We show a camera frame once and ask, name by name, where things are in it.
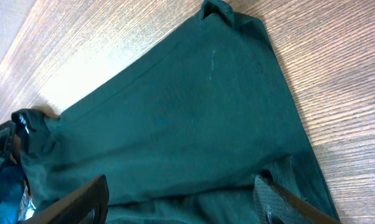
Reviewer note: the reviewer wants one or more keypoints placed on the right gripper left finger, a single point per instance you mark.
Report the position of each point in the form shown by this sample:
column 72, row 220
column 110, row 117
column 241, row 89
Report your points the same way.
column 88, row 204

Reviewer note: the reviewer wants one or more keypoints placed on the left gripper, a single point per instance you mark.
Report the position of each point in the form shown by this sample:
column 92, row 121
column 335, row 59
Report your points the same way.
column 7, row 146

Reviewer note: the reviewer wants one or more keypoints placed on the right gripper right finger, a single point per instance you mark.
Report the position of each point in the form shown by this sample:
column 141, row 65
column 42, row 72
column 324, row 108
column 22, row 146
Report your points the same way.
column 275, row 204

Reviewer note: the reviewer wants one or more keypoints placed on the blue polo shirt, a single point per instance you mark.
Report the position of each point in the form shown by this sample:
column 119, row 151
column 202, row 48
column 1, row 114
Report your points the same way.
column 11, row 191

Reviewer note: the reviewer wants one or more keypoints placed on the black polo shirt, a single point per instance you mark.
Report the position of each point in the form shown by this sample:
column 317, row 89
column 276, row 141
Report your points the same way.
column 182, row 132

